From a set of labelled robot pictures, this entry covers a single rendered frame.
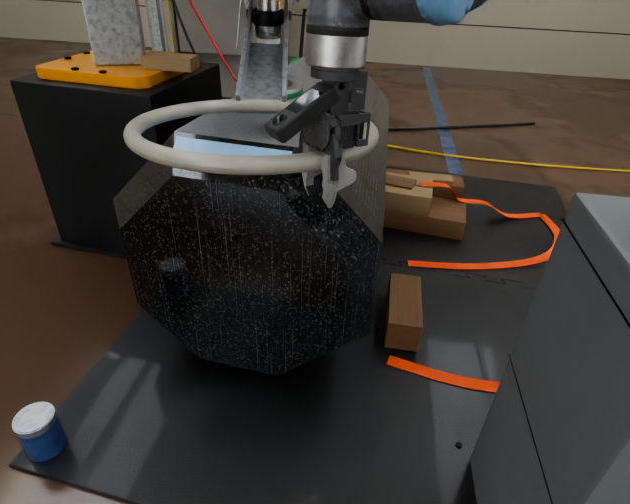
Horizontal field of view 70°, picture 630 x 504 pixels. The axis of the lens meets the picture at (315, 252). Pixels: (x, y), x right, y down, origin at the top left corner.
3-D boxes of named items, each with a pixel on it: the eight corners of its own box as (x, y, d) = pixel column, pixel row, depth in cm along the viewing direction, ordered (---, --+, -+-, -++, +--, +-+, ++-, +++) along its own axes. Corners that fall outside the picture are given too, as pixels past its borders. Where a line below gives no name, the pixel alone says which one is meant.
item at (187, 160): (161, 108, 111) (160, 95, 110) (360, 112, 114) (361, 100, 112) (80, 175, 68) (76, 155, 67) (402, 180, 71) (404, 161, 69)
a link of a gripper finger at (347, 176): (362, 205, 75) (360, 148, 72) (333, 211, 72) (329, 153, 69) (351, 202, 78) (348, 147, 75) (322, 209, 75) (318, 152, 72)
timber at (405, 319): (417, 352, 162) (423, 327, 155) (383, 347, 163) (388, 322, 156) (415, 299, 186) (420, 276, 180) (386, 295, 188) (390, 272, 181)
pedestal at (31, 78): (51, 245, 212) (-5, 80, 171) (132, 186, 266) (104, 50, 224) (180, 269, 200) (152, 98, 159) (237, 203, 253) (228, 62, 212)
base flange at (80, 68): (31, 77, 176) (27, 64, 174) (108, 55, 216) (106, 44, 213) (144, 90, 167) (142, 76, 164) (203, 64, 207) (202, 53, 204)
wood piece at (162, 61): (141, 69, 177) (139, 55, 174) (151, 64, 186) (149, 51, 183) (191, 73, 176) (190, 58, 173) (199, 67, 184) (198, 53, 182)
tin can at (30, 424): (42, 427, 131) (28, 398, 124) (74, 432, 130) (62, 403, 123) (18, 459, 123) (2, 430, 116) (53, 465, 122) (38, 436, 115)
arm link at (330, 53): (329, 36, 60) (292, 30, 67) (327, 76, 62) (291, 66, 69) (381, 37, 64) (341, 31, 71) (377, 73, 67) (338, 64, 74)
